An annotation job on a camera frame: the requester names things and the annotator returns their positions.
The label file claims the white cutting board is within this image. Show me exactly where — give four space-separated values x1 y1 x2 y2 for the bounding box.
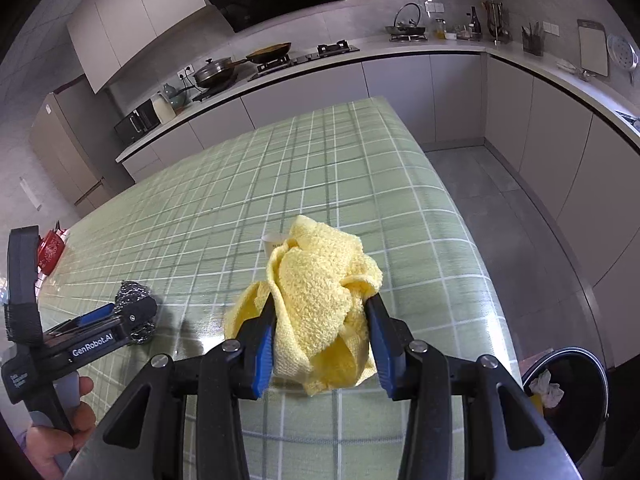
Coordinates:
577 20 608 78

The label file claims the beige refrigerator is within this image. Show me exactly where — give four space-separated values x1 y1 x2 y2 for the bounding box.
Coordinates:
29 75 134 217

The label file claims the yellow cloth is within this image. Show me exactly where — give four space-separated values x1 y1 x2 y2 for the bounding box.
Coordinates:
224 216 383 396

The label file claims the black round trash bin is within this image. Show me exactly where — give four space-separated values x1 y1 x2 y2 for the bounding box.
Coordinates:
523 347 610 467

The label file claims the utensil holder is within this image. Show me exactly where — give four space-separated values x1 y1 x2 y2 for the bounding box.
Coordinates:
521 22 544 58

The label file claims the lidded black wok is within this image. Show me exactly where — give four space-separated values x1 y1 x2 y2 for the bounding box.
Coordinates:
178 58 247 90

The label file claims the gas stove top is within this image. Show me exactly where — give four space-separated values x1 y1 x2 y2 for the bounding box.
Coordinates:
250 40 359 80

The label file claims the black microwave oven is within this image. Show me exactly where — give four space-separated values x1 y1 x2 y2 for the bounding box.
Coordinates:
114 100 160 146

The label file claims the left hand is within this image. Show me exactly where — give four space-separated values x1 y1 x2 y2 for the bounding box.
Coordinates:
25 401 96 479

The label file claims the frying pan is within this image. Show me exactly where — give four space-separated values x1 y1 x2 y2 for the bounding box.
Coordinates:
245 42 292 65

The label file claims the sink faucet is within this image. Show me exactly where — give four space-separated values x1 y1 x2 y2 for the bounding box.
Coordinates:
385 2 427 42

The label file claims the white kettle jug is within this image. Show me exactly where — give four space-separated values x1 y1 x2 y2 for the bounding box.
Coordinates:
151 92 176 125

